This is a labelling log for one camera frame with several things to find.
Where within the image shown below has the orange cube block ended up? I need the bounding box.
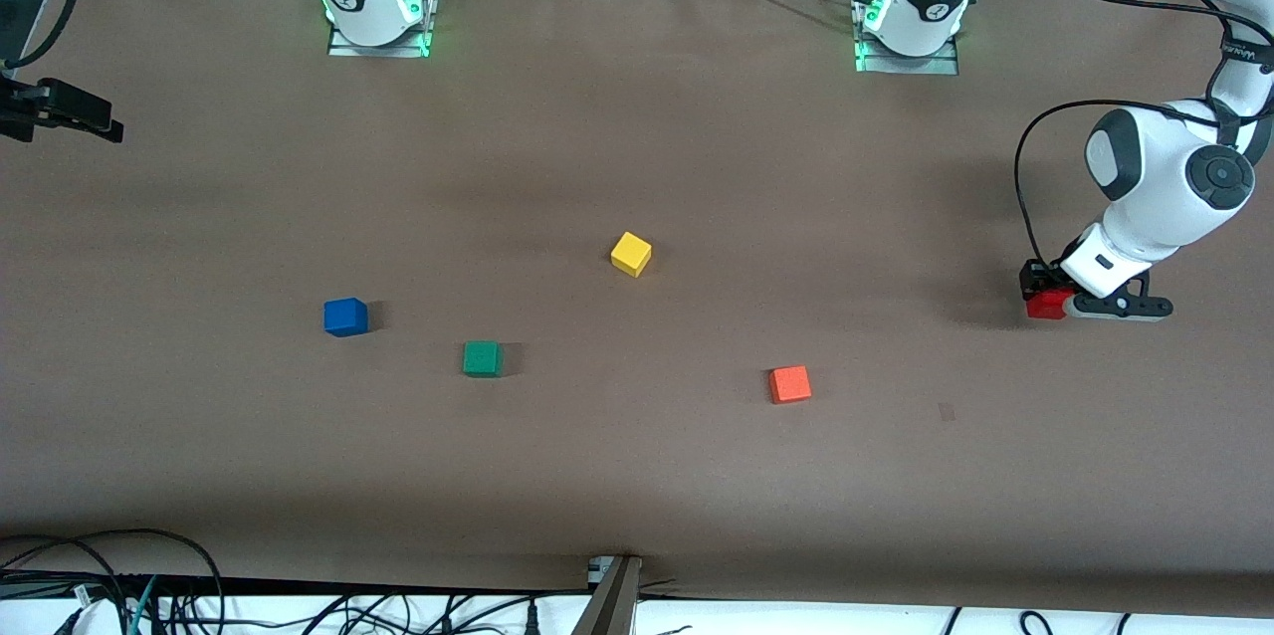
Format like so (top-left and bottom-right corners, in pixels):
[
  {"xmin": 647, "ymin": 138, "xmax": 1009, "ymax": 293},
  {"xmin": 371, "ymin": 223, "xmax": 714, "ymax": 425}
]
[{"xmin": 767, "ymin": 365, "xmax": 812, "ymax": 405}]

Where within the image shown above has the blue cube block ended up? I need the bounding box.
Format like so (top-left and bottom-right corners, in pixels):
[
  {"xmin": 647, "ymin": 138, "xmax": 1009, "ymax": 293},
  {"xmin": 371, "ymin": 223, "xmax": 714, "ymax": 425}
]
[{"xmin": 323, "ymin": 298, "xmax": 369, "ymax": 338}]

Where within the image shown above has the yellow cube block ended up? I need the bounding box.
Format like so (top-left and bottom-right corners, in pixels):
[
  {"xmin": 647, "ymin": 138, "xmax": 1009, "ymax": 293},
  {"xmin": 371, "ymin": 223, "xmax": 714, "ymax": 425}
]
[{"xmin": 610, "ymin": 231, "xmax": 653, "ymax": 279}]

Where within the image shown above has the green cube block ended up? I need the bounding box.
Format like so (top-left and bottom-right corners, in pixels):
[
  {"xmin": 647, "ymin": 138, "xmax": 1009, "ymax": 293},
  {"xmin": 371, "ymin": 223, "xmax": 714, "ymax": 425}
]
[{"xmin": 462, "ymin": 340, "xmax": 504, "ymax": 379}]

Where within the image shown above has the brown table cover sheet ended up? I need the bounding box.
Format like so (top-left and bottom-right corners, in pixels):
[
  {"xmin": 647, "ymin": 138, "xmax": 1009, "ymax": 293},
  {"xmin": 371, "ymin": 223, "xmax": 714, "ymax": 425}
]
[{"xmin": 0, "ymin": 0, "xmax": 1274, "ymax": 616}]

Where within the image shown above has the black left arm wrist cable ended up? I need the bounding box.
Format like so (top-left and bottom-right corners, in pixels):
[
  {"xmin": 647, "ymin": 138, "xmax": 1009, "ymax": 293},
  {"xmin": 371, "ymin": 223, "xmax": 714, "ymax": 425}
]
[{"xmin": 1005, "ymin": 0, "xmax": 1274, "ymax": 268}]

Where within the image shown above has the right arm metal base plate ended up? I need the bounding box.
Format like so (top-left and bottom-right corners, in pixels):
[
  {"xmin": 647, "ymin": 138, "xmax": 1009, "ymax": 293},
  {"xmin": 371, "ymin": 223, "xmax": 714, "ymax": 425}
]
[{"xmin": 327, "ymin": 0, "xmax": 436, "ymax": 59}]

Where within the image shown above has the large looped black cable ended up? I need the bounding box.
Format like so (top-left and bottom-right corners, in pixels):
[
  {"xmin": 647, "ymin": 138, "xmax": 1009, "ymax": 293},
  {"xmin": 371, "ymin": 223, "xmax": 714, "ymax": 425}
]
[{"xmin": 0, "ymin": 528, "xmax": 226, "ymax": 635}]

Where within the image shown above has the green cable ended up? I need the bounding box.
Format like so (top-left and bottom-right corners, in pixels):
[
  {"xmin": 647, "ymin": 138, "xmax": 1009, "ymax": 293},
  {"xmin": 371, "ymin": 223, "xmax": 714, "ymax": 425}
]
[{"xmin": 126, "ymin": 574, "xmax": 161, "ymax": 635}]

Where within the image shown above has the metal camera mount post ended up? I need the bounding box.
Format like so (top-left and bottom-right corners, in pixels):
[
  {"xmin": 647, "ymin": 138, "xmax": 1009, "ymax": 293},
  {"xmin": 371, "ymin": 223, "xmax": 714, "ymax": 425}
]
[{"xmin": 571, "ymin": 555, "xmax": 644, "ymax": 635}]

